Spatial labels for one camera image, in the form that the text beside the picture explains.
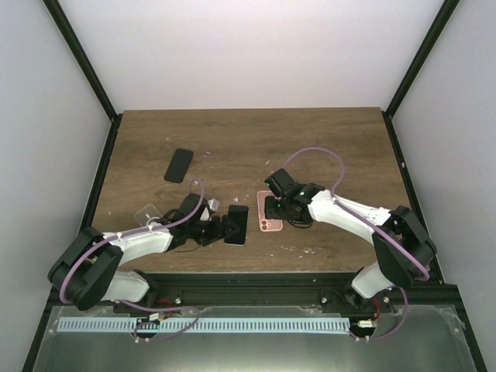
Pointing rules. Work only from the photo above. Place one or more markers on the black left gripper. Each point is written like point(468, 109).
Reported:
point(217, 234)

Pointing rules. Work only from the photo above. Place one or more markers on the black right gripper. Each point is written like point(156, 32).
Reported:
point(291, 218)

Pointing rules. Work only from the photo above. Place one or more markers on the black phone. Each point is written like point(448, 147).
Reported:
point(238, 215)
point(178, 166)

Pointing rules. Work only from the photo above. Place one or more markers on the pink phone case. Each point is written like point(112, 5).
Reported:
point(266, 218)

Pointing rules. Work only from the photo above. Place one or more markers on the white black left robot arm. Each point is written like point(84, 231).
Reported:
point(87, 273)

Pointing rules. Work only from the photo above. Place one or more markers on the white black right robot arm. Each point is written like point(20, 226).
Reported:
point(403, 248)

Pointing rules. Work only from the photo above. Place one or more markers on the clear phone case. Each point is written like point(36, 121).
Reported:
point(147, 214)

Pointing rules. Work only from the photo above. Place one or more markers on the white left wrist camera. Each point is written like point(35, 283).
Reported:
point(209, 209)

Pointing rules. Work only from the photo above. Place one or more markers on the light blue slotted cable duct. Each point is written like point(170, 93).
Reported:
point(207, 325)

